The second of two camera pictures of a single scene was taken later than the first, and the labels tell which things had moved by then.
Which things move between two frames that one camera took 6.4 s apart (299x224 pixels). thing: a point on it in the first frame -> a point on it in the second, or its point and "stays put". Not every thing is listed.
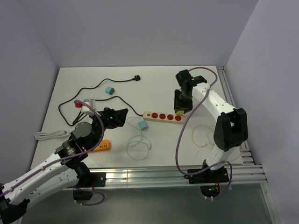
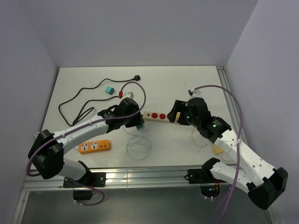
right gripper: x=188 y=107 -> x=182 y=106
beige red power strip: x=164 y=117 stays put
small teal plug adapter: x=110 y=90 stays put
